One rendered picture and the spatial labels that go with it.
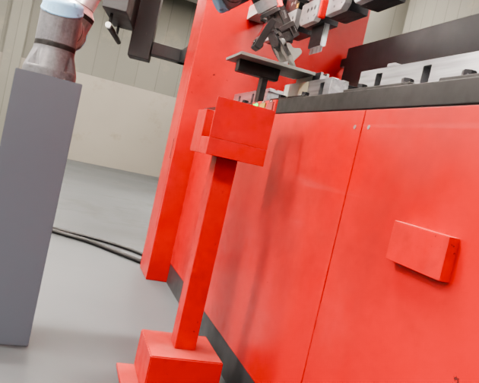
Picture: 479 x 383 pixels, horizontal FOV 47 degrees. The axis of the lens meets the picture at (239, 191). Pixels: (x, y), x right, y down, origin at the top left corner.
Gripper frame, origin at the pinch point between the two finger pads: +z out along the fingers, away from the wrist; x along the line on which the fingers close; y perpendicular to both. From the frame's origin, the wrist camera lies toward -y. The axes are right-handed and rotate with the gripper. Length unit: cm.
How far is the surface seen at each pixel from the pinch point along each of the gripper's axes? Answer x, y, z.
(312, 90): -13.4, -1.1, 8.3
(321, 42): -6.3, 11.8, -3.1
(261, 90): -3.3, -13.1, 1.8
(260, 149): -43, -34, 11
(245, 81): 84, 10, 3
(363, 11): -25.9, 18.8, -7.0
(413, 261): -104, -36, 27
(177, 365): -43, -80, 51
